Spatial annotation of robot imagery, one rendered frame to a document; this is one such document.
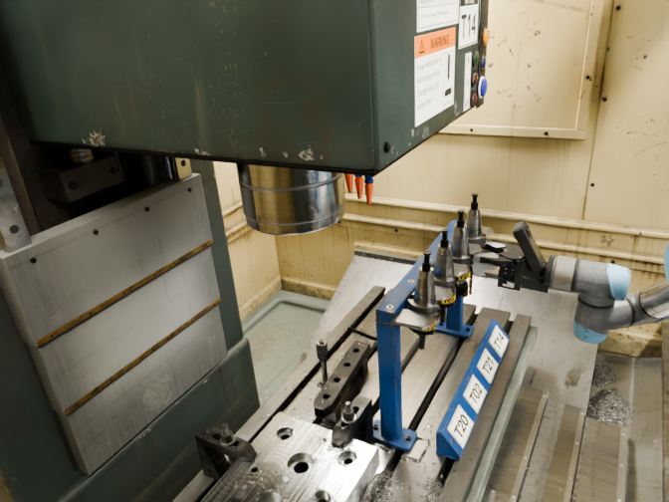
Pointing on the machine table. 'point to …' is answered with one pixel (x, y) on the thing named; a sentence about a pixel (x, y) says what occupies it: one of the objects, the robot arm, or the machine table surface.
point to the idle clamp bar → (329, 410)
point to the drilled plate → (278, 451)
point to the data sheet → (436, 13)
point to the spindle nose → (290, 199)
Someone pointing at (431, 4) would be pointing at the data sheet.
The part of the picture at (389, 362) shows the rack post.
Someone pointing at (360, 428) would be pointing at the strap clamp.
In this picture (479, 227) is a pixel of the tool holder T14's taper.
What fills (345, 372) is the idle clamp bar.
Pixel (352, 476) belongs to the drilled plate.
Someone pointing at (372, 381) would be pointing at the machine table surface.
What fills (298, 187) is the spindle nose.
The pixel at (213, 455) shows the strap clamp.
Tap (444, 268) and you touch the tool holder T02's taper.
